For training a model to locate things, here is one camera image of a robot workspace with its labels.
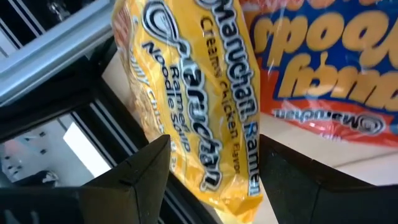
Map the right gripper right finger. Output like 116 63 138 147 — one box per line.
259 133 371 224

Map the silver aluminium extrusion bar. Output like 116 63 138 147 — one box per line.
0 0 116 107

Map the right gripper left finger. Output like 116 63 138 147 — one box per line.
79 134 172 224

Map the yellow Maruchan ramen packet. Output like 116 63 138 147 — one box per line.
111 0 264 224

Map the red Maruchan ramen packet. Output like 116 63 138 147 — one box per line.
238 0 398 149

